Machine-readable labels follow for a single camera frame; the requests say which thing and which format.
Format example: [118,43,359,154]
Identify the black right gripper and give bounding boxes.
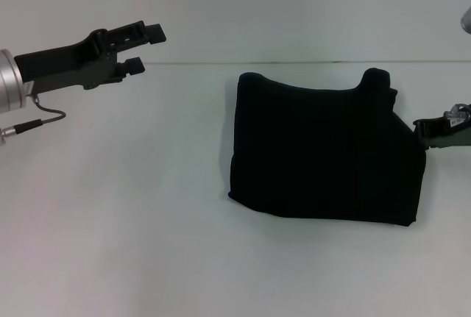
[411,113,471,151]

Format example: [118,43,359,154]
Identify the black t-shirt with FREE print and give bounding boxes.
[226,68,428,228]

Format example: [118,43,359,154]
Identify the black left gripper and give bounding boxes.
[13,21,167,92]

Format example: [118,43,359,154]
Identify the left arm cable with plug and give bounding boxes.
[0,93,67,147]

